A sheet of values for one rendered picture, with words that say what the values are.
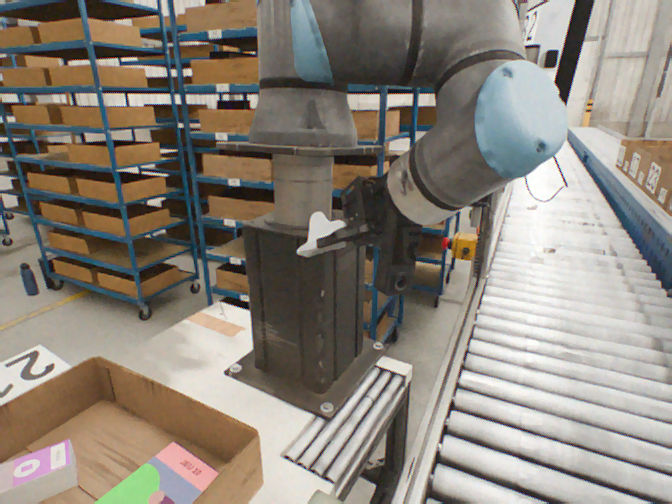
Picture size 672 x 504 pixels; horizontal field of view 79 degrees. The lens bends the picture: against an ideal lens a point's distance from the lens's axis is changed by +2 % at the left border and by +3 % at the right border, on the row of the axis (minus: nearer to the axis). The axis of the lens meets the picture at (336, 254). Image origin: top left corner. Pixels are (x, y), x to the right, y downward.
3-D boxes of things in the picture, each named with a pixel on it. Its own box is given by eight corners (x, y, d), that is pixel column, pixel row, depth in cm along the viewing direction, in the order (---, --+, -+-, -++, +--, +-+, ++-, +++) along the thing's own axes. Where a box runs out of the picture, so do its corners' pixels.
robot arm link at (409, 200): (480, 213, 45) (412, 208, 41) (450, 229, 49) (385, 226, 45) (463, 143, 48) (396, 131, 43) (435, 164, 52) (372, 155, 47)
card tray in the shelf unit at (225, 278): (216, 285, 217) (214, 268, 214) (249, 265, 243) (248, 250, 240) (279, 299, 202) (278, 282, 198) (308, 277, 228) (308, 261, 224)
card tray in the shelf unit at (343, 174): (287, 182, 177) (286, 159, 174) (322, 172, 202) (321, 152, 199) (370, 192, 160) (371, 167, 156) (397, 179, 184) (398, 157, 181)
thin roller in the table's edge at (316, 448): (372, 365, 86) (296, 460, 64) (380, 368, 86) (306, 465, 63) (372, 372, 87) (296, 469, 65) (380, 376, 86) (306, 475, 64)
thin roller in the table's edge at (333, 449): (383, 369, 85) (309, 467, 63) (392, 372, 84) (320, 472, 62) (383, 376, 86) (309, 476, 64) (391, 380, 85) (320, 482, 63)
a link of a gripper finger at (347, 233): (326, 241, 59) (380, 226, 56) (327, 253, 59) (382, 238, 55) (310, 234, 55) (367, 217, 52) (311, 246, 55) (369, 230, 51)
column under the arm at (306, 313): (223, 374, 84) (205, 223, 72) (297, 319, 105) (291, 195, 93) (330, 422, 71) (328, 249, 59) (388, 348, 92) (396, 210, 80)
